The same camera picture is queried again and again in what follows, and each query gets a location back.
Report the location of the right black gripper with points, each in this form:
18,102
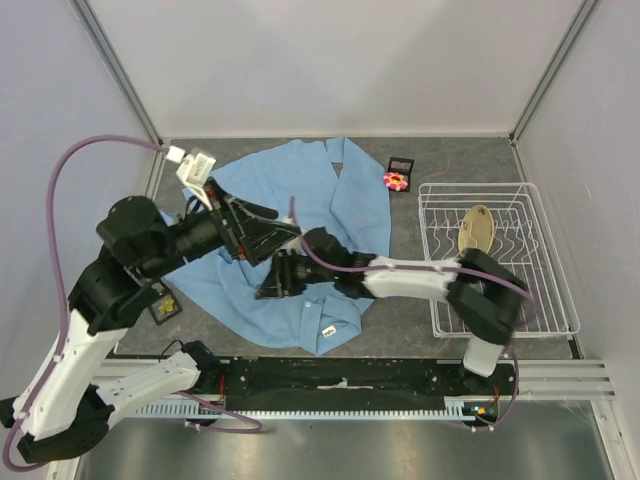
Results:
280,282

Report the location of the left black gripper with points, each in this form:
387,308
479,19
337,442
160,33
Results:
255,239

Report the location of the light blue shirt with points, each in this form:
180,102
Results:
332,184

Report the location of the gold metal brooch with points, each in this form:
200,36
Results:
165,307

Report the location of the pink flower plush brooch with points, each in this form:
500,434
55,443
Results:
396,181

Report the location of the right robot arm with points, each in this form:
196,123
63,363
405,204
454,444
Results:
484,295

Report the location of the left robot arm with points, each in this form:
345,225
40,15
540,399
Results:
63,414

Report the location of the beige ceramic plate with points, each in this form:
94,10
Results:
476,230

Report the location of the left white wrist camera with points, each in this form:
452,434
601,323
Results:
193,170

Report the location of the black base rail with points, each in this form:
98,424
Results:
332,383

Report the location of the black plastic frame left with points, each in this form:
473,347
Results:
160,292

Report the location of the black plastic frame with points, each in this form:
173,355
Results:
160,292
401,166

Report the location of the black plastic frame back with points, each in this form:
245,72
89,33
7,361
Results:
401,166

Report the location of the white slotted cable duct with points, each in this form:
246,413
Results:
179,408

